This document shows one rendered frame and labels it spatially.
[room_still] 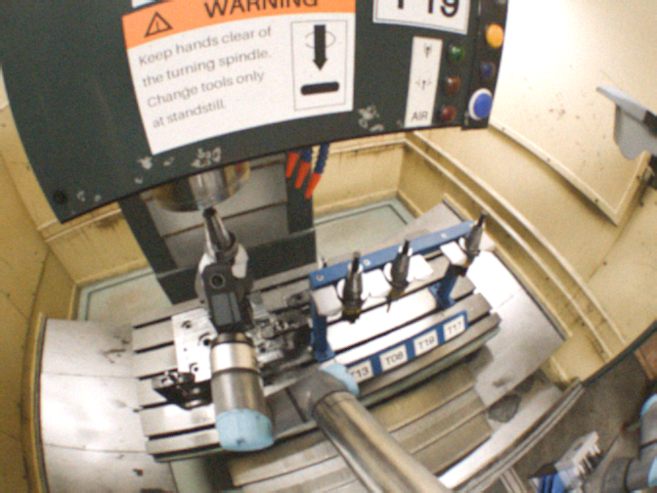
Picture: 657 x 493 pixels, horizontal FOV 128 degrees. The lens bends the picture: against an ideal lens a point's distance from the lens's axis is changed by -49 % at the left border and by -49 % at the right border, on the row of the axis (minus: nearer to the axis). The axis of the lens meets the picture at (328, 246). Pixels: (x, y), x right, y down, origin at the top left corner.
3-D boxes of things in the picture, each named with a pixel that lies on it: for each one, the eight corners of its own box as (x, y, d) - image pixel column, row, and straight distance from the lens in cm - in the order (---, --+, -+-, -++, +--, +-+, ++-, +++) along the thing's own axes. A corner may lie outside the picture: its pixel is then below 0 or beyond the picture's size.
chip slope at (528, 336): (535, 367, 147) (568, 338, 128) (404, 457, 114) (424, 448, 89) (432, 236, 170) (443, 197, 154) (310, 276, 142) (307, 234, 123)
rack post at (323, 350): (335, 357, 90) (338, 299, 64) (318, 363, 89) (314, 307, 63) (323, 330, 94) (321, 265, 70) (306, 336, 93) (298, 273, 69)
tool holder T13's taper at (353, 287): (359, 278, 64) (361, 255, 59) (368, 294, 62) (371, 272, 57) (338, 284, 63) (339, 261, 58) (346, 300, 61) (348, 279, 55)
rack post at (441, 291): (455, 304, 107) (487, 242, 86) (443, 310, 104) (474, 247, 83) (439, 283, 111) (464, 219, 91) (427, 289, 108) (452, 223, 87)
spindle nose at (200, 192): (245, 148, 55) (237, 83, 51) (259, 199, 41) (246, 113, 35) (159, 169, 57) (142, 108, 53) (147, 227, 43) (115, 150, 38)
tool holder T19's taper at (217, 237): (231, 231, 57) (222, 201, 53) (231, 248, 54) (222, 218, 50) (207, 236, 58) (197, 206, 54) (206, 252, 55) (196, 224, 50)
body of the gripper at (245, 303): (215, 308, 60) (219, 366, 54) (200, 281, 53) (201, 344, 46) (253, 301, 58) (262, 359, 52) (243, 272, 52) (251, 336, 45)
